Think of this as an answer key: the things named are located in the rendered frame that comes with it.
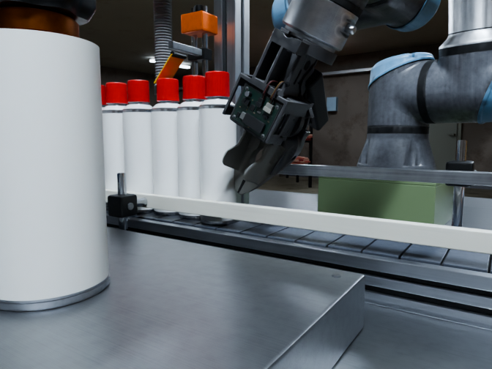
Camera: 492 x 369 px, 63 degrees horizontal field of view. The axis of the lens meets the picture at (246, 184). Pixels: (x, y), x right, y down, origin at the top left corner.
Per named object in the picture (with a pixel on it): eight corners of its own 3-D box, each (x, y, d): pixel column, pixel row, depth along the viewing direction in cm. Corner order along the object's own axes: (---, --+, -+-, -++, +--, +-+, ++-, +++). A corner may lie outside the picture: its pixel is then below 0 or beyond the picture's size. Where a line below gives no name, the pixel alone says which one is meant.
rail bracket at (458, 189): (433, 285, 46) (441, 140, 44) (441, 267, 52) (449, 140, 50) (465, 291, 45) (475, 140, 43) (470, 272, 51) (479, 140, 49)
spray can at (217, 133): (192, 223, 56) (189, 71, 53) (212, 217, 60) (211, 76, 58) (225, 227, 54) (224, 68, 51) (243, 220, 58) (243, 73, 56)
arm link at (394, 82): (384, 128, 89) (387, 64, 88) (448, 127, 79) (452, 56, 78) (354, 126, 81) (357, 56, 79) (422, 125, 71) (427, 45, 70)
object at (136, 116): (118, 211, 64) (113, 80, 62) (140, 206, 69) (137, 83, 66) (143, 214, 62) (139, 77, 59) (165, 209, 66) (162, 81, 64)
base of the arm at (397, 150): (344, 176, 80) (346, 125, 79) (371, 171, 92) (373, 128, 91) (425, 181, 71) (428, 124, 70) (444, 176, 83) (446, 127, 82)
